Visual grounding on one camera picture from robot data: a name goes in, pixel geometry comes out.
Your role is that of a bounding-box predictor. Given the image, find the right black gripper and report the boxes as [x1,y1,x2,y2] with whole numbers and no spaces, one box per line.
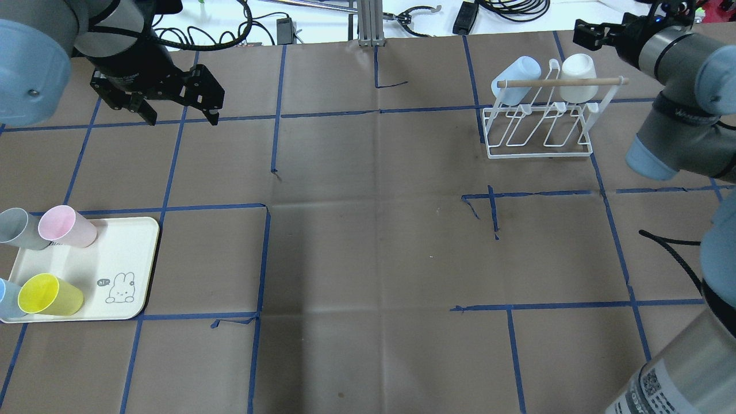
[573,15,669,67]

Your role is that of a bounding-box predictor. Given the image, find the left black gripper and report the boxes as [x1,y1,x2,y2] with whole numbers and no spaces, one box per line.
[86,39,224,126]

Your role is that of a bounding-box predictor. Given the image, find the cream white cup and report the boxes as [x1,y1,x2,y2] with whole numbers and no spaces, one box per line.
[559,54,599,104]

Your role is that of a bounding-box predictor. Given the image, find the light blue cup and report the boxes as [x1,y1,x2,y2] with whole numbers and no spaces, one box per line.
[1,278,27,320]
[491,56,542,106]

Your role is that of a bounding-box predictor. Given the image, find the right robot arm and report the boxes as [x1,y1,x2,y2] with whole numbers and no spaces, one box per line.
[573,11,735,413]

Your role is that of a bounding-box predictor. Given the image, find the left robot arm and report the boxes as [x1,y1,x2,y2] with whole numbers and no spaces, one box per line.
[1,1,224,127]

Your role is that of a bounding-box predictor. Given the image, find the pink cup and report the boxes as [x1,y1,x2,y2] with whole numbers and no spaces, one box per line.
[39,205,99,247]

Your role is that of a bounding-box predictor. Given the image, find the grey cup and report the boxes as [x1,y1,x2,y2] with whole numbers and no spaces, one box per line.
[1,208,52,251]

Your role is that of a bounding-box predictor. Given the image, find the yellow cup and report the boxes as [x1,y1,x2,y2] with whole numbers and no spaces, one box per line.
[17,273,84,316]

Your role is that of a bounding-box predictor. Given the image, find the black power adapter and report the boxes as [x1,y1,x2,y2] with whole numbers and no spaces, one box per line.
[276,17,296,45]

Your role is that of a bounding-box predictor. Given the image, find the cream plastic tray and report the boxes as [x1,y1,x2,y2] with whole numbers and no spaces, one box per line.
[2,217,159,323]

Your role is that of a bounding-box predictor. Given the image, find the white wire cup rack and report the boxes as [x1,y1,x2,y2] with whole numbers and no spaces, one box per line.
[481,59,629,159]

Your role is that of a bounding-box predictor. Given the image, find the black braided cable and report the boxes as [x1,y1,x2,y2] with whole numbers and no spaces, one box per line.
[638,229,705,294]

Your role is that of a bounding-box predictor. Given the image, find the aluminium frame post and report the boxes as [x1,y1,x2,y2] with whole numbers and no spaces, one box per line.
[356,0,385,47]

